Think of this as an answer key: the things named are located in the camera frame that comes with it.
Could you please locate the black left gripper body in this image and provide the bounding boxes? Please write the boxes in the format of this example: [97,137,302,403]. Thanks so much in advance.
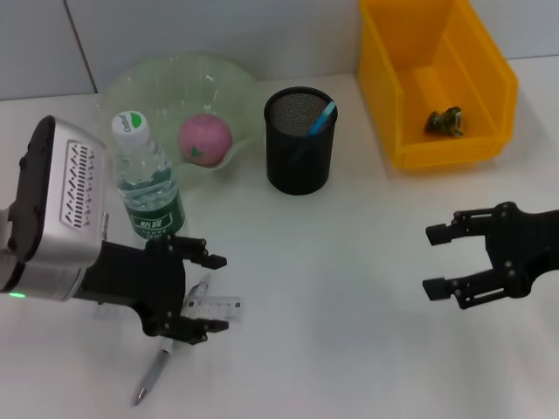
[73,237,188,337]

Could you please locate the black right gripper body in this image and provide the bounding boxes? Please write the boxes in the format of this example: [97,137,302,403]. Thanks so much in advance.
[484,201,559,300]

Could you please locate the clear plastic ruler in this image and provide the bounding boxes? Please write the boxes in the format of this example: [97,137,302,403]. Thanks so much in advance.
[95,294,244,325]

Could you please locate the clear water bottle green label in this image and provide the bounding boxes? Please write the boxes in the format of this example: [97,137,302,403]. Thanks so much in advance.
[110,111,188,245]

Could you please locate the pink peach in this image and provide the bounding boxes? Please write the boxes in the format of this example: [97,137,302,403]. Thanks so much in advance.
[177,112,234,168]

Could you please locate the blue pen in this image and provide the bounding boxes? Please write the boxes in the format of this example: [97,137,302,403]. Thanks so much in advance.
[293,100,336,163]

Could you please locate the grey ballpoint pen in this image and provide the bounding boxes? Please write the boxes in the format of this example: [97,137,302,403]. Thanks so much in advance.
[133,274,213,407]

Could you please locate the black mesh pen cup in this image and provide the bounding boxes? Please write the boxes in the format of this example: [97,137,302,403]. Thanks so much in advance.
[263,86,340,196]

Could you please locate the green glass fruit plate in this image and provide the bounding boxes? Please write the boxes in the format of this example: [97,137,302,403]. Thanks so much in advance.
[98,52,259,189]

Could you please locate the yellow plastic bin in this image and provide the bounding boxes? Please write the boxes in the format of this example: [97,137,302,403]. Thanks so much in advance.
[358,0,520,171]

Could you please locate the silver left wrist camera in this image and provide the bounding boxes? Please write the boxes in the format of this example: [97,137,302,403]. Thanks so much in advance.
[8,115,108,268]

